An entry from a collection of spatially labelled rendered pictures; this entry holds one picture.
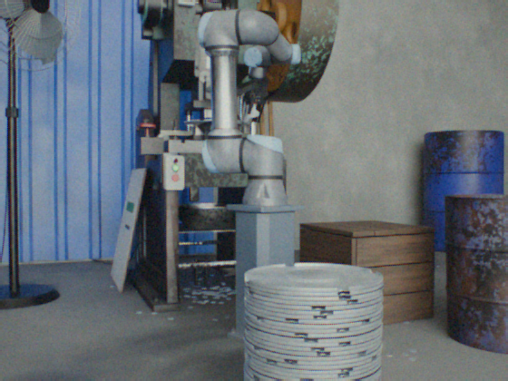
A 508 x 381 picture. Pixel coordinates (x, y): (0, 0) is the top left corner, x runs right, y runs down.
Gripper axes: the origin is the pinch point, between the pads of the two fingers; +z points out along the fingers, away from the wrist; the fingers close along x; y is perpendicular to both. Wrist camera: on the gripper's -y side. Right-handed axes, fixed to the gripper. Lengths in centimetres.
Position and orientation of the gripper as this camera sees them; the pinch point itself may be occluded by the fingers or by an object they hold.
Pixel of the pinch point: (244, 120)
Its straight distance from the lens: 234.3
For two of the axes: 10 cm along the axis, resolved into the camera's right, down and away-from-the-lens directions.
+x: -3.7, -4.5, 8.1
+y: 9.1, -0.1, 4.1
